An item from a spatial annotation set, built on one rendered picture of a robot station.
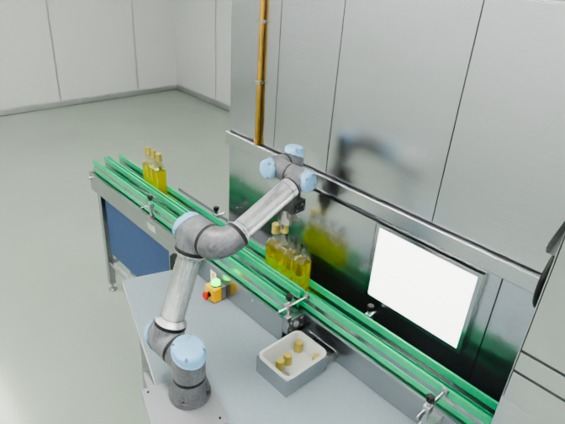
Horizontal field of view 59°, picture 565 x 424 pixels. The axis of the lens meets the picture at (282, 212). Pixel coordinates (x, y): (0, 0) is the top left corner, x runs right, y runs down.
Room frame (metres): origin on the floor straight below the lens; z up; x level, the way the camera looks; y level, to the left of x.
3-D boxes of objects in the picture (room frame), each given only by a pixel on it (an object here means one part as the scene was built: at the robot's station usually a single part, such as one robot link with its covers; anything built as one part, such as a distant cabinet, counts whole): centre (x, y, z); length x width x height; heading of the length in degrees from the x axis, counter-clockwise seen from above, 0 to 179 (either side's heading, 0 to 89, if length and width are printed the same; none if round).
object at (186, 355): (1.28, 0.29, 0.93); 0.13 x 0.12 x 0.14; 48
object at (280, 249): (1.82, -0.01, 0.99); 0.06 x 0.06 x 0.21; 45
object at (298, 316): (1.60, -0.08, 0.85); 0.09 x 0.04 x 0.07; 135
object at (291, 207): (1.80, -0.03, 1.32); 0.09 x 0.08 x 0.12; 45
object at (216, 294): (1.85, 0.28, 0.79); 0.07 x 0.07 x 0.07; 45
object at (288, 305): (1.59, -0.07, 0.95); 0.17 x 0.03 x 0.12; 135
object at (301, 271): (1.74, -0.10, 0.99); 0.06 x 0.06 x 0.21; 44
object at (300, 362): (1.44, -0.08, 0.80); 0.22 x 0.17 x 0.09; 135
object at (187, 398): (1.28, 0.29, 0.82); 0.15 x 0.15 x 0.10
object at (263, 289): (2.23, 0.57, 0.92); 1.75 x 0.01 x 0.08; 45
